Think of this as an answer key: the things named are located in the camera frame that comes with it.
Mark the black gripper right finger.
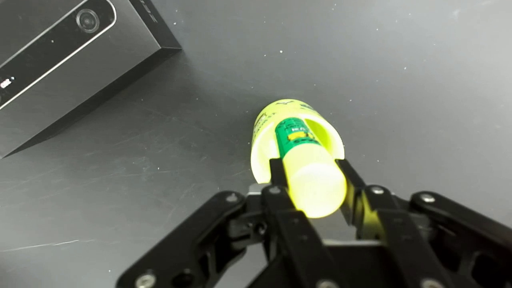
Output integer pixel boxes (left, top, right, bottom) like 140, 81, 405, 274
337, 159, 512, 288

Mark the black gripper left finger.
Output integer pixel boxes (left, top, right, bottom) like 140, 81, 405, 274
116, 157, 345, 288

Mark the green yellow glue stick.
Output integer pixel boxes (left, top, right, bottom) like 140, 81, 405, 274
274, 117, 349, 221

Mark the lime green cup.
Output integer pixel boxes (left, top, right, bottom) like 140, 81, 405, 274
250, 98, 348, 189

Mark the black camera box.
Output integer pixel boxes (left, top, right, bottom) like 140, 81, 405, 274
0, 0, 183, 161

